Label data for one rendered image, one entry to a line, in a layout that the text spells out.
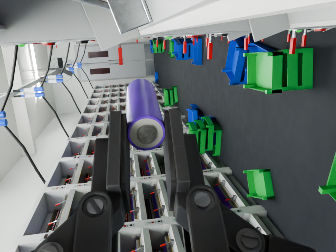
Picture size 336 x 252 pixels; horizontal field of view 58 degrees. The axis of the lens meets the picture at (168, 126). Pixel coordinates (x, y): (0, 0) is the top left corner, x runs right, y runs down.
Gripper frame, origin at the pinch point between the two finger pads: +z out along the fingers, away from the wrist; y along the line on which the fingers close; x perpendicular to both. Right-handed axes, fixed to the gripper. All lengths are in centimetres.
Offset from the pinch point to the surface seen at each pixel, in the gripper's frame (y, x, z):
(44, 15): -10.9, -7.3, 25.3
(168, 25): 1.3, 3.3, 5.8
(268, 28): 16.3, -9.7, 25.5
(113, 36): -3.3, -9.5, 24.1
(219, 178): 67, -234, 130
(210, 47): 15, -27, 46
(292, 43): 34, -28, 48
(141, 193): -5, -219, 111
